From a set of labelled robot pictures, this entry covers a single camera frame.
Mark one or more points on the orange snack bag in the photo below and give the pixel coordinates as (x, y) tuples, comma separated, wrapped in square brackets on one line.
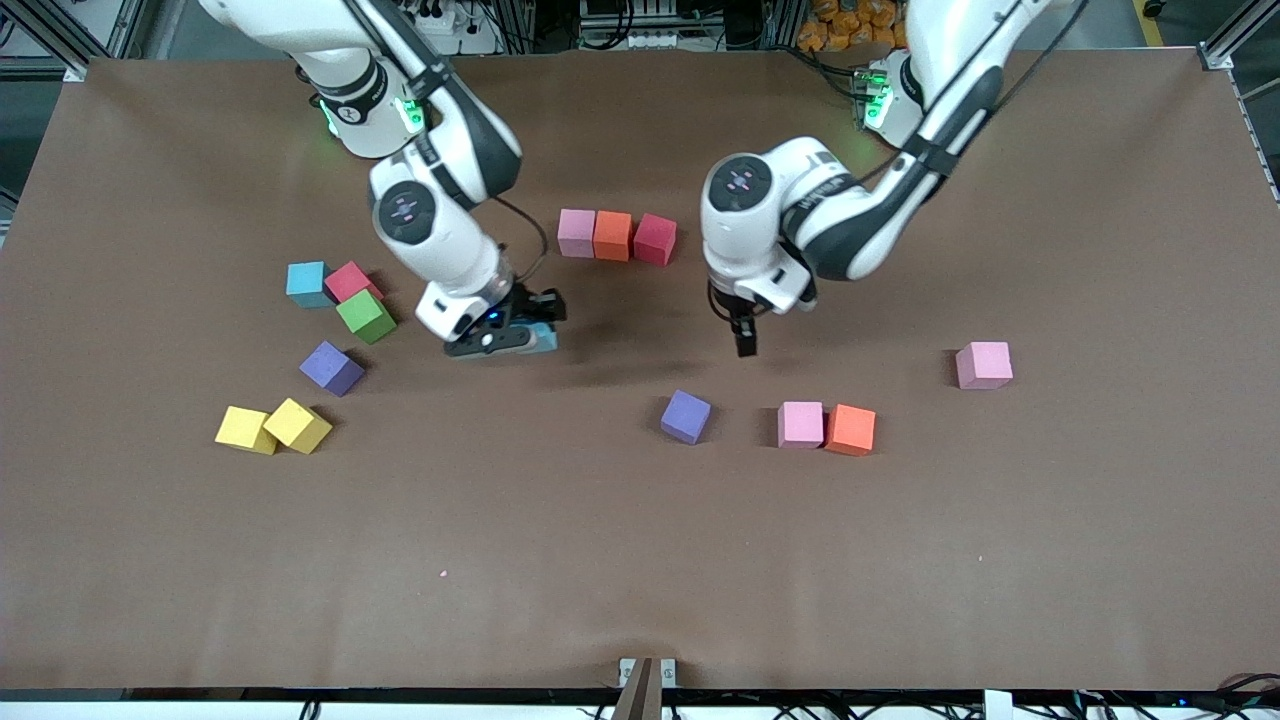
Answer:
[(850, 25)]

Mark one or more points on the orange foam cube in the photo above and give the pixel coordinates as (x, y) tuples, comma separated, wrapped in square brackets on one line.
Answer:
[(612, 235), (850, 428)]

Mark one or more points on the grey electronics box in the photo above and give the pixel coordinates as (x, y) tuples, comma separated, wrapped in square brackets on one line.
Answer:
[(650, 40)]

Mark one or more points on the purple foam cube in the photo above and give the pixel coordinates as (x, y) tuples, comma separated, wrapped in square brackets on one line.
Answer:
[(330, 367), (685, 414)]

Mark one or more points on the white power strip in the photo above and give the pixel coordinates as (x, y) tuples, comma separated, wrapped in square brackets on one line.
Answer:
[(475, 42)]

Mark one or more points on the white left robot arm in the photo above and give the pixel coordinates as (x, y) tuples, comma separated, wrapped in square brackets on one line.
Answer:
[(735, 255)]

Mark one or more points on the yellow foam cube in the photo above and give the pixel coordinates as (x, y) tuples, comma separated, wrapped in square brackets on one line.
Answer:
[(243, 427), (296, 423)]

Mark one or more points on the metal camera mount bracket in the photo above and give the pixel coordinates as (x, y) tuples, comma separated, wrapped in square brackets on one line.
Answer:
[(640, 695)]

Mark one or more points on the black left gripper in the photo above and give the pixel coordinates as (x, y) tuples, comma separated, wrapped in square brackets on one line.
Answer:
[(743, 327)]

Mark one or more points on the pink foam cube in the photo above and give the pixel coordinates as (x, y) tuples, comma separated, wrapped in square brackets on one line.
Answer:
[(985, 362), (800, 422), (577, 230)]

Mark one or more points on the green foam cube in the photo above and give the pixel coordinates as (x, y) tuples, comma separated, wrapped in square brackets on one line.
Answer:
[(363, 314)]

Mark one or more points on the crimson foam cube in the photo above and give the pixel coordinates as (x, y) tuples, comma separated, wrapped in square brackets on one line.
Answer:
[(350, 280), (655, 238)]

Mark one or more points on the aluminium frame profile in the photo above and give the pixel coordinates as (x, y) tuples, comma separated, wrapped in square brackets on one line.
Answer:
[(1250, 25), (50, 35)]

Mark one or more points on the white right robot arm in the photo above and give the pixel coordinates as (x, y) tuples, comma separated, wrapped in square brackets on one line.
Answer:
[(455, 260)]

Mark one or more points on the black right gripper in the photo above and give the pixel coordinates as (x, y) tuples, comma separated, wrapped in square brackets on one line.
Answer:
[(532, 305)]

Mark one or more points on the cyan foam cube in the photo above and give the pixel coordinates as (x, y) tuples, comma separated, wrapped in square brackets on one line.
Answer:
[(546, 340), (306, 282)]

